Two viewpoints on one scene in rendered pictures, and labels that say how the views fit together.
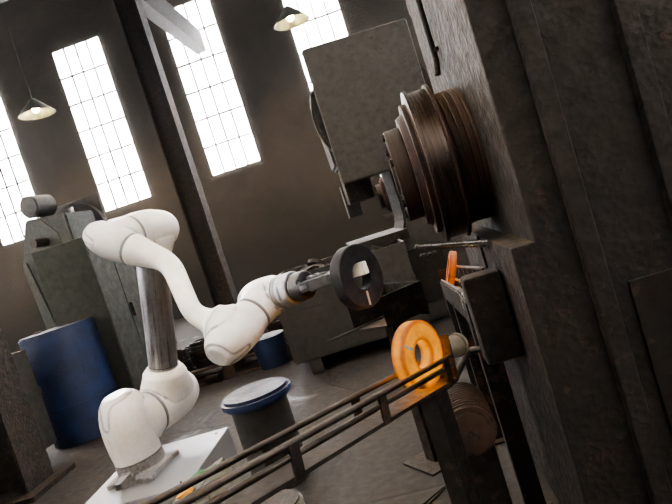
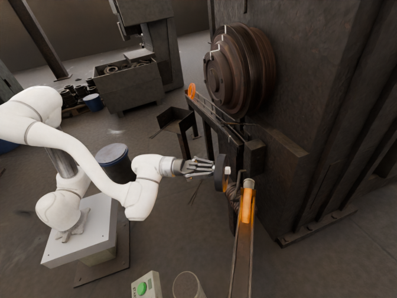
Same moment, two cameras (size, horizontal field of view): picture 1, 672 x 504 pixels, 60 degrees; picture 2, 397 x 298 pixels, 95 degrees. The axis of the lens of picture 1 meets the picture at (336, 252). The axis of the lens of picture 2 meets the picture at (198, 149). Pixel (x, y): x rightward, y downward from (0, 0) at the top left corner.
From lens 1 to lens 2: 1.03 m
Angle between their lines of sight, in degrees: 40
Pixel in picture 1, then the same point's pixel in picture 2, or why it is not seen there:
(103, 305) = not seen: outside the picture
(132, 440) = (65, 220)
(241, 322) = (149, 198)
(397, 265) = (153, 73)
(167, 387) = (76, 184)
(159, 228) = (49, 106)
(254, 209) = (58, 14)
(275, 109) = not seen: outside the picture
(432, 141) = (255, 76)
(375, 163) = (140, 17)
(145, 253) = (51, 141)
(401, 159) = (228, 79)
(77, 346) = not seen: outside the picture
